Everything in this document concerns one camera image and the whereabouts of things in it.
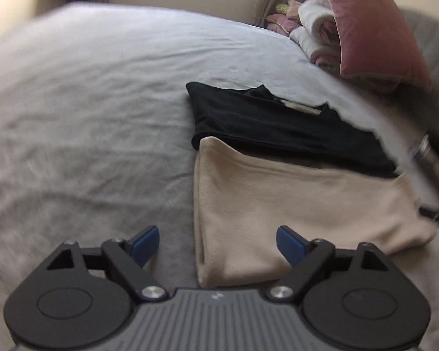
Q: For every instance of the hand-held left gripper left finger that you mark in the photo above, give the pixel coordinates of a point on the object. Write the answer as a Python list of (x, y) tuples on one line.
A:
[(146, 241)]

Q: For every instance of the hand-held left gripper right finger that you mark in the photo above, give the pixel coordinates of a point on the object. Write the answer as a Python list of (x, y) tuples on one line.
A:
[(289, 243)]

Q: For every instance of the beige shirt with black sleeves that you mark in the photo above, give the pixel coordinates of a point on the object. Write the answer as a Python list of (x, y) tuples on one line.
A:
[(278, 204)]

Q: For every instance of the grey quilted headboard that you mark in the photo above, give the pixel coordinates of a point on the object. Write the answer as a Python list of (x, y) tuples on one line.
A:
[(431, 44)]

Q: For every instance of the pink velvet pillow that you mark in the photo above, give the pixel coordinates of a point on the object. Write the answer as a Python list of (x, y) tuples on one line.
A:
[(369, 25)]

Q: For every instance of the white folded blanket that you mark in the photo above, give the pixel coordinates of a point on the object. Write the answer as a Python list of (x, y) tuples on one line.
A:
[(316, 14), (311, 44)]

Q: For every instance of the small pink cushion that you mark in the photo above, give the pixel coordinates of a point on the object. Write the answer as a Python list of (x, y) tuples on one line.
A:
[(280, 23)]

